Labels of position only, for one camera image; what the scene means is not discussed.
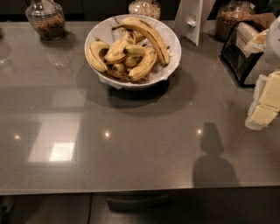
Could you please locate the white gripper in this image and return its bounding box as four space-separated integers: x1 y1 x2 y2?
248 16 280 113

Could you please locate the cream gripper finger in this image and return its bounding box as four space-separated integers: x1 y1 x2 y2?
245 105 278 130

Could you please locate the long yellow banana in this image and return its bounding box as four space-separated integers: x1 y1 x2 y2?
112 17 170 67

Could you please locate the front yellow banana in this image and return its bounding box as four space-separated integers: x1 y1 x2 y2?
128 46 158 81

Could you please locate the small stubby banana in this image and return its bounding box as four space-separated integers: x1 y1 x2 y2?
123 45 145 57

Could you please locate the centre yellow banana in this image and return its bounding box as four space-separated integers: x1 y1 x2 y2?
104 39 129 65

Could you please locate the white bowl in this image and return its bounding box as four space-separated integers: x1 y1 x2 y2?
84 13 182 90

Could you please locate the left curved yellow banana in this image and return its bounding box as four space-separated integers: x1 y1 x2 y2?
87 41 109 73

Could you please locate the glass jar with granola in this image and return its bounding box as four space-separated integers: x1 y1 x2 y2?
215 0 254 41

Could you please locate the white stand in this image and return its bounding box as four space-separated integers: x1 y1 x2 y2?
172 0 215 46

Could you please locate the glass jar with oats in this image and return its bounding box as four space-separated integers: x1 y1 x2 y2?
128 0 161 20

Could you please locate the glass jar with nuts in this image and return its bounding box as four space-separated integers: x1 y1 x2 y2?
25 0 65 40

